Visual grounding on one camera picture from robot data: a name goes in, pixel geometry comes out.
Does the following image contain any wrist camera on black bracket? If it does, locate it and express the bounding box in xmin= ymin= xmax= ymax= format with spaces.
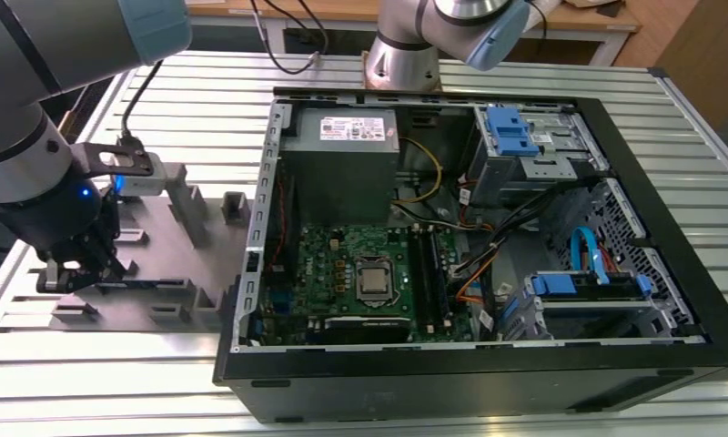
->
xmin=71 ymin=141 xmax=171 ymax=198

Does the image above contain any blue flat data cable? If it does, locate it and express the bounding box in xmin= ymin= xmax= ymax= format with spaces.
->
xmin=568 ymin=226 xmax=612 ymax=286

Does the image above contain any metal disk bay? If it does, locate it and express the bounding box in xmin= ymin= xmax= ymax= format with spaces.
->
xmin=500 ymin=272 xmax=696 ymax=340

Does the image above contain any hard disk in blue carrier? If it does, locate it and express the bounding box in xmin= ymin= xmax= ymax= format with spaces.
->
xmin=532 ymin=270 xmax=654 ymax=301

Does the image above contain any black graphics card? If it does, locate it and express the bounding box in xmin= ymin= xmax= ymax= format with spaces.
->
xmin=321 ymin=316 xmax=413 ymax=343

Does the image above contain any green motherboard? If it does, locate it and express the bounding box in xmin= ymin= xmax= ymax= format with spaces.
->
xmin=259 ymin=222 xmax=480 ymax=345

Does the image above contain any CPU socket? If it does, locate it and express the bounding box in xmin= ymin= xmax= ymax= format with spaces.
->
xmin=352 ymin=255 xmax=401 ymax=310

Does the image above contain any wooden desk with white frame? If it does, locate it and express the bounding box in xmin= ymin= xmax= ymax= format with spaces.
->
xmin=183 ymin=0 xmax=641 ymax=69

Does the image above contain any orange wire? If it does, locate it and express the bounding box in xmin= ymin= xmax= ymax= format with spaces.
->
xmin=453 ymin=266 xmax=505 ymax=305

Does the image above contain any black PC case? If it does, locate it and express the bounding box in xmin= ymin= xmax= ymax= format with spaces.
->
xmin=209 ymin=85 xmax=728 ymax=427

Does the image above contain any blue plastic drive latch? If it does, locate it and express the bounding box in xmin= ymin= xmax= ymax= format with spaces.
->
xmin=485 ymin=105 xmax=538 ymax=157

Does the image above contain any black cable bundle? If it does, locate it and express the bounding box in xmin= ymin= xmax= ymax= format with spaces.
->
xmin=452 ymin=175 xmax=601 ymax=279

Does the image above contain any silver CPU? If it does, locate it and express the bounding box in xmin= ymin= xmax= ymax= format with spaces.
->
xmin=357 ymin=266 xmax=396 ymax=295

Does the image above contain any black RAM slot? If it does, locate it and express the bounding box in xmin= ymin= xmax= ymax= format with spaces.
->
xmin=406 ymin=224 xmax=425 ymax=331
xmin=421 ymin=225 xmax=438 ymax=332

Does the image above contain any grey power supply unit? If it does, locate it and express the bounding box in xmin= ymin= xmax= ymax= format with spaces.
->
xmin=277 ymin=107 xmax=401 ymax=229

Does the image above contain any thin cable with silver plug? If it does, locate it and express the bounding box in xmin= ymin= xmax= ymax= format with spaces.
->
xmin=249 ymin=0 xmax=324 ymax=76

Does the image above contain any black camera cable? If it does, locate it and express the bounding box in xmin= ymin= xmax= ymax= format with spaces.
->
xmin=118 ymin=58 xmax=166 ymax=149

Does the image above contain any wooden cabinet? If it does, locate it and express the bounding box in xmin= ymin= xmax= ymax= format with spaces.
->
xmin=614 ymin=0 xmax=728 ymax=142

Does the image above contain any yellow wire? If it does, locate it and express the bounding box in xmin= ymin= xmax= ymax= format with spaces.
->
xmin=393 ymin=136 xmax=444 ymax=204

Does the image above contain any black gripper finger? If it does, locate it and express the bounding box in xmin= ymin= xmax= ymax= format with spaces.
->
xmin=34 ymin=259 xmax=95 ymax=293
xmin=83 ymin=245 xmax=127 ymax=283

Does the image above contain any grey parts rack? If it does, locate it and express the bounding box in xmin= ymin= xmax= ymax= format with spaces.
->
xmin=34 ymin=163 xmax=255 ymax=336

